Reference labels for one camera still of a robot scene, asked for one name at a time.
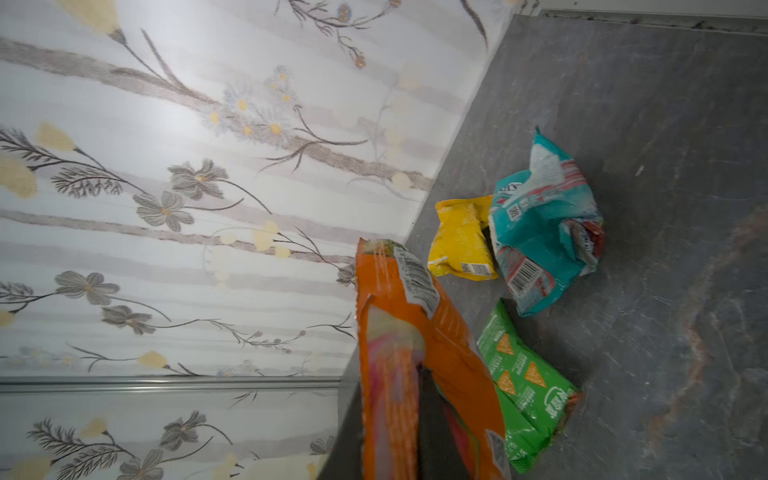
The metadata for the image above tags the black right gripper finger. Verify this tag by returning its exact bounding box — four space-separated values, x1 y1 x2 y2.
417 366 468 480

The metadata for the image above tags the green chips bag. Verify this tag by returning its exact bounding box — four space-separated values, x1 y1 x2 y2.
477 301 582 474

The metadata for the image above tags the Fox's lemon blackcurrant candy bag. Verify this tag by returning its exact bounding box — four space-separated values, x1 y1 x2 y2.
355 239 511 479

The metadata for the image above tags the yellow snack packet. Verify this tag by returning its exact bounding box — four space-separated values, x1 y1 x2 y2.
427 195 497 281

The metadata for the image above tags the teal candy bag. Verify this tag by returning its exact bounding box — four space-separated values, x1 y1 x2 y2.
489 131 605 317

